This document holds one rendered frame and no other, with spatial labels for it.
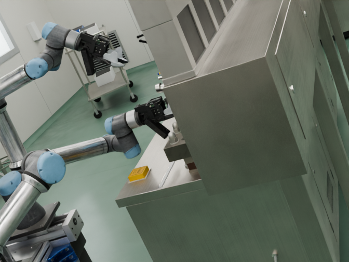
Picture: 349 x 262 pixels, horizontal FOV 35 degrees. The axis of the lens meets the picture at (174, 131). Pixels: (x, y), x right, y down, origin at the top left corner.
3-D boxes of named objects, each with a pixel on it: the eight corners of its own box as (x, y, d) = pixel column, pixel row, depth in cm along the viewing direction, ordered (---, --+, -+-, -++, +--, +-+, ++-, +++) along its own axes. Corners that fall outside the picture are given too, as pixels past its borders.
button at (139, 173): (135, 173, 236) (132, 168, 235) (149, 169, 234) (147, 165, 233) (130, 182, 230) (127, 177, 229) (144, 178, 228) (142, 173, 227)
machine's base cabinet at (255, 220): (263, 123, 467) (227, 28, 439) (340, 103, 443) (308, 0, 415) (203, 366, 249) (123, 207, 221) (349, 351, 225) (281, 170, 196)
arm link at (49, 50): (34, 70, 231) (39, 46, 226) (45, 61, 241) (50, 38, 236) (52, 77, 231) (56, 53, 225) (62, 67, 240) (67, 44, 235)
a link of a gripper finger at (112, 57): (124, 57, 222) (104, 48, 224) (120, 70, 225) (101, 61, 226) (127, 55, 224) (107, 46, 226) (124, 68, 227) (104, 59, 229)
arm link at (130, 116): (131, 131, 231) (137, 123, 238) (141, 129, 229) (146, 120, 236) (123, 116, 228) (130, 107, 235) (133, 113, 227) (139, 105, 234)
